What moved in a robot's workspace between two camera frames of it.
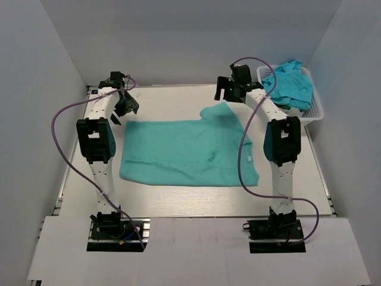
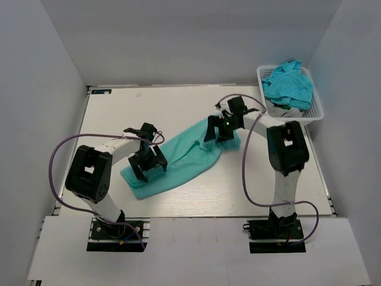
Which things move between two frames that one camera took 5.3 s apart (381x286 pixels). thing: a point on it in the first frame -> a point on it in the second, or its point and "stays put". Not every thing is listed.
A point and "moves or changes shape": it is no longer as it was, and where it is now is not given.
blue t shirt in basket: x=292 y=88 stays put
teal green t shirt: x=203 y=152 moves or changes shape
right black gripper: x=222 y=83 -> x=215 y=121
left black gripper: x=131 y=104 -> x=158 y=159
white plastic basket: x=315 y=112 stays put
